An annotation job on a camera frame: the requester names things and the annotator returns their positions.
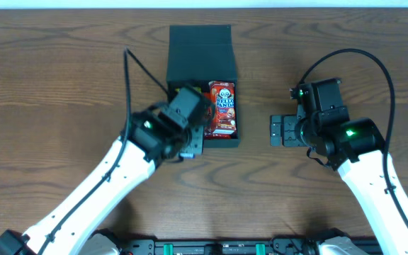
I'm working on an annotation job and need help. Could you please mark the black gift box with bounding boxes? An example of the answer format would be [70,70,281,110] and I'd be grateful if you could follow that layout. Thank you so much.
[166,25,240,148]

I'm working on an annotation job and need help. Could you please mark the red Hacks candy bag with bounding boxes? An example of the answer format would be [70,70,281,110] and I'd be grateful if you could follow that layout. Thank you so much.
[204,106,231,140]

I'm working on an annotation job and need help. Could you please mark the yellow Mentos candy bottle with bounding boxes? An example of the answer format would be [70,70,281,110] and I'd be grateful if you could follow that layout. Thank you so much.
[174,86,201,95]

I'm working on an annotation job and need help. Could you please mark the black rail with green clips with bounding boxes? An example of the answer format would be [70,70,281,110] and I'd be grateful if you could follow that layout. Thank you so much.
[83,229,385,255]

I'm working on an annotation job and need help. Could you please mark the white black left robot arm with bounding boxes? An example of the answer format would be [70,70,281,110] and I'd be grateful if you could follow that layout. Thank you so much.
[0,106,208,254]

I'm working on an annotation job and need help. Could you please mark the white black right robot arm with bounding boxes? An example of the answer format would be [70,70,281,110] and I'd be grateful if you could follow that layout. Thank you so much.
[271,111,408,254]

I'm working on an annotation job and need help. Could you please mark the red Hello Panda pack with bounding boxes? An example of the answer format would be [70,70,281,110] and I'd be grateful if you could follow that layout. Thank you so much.
[205,81,237,139]

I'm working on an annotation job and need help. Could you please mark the blue white small box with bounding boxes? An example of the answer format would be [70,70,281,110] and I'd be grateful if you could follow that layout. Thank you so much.
[179,152,195,159]

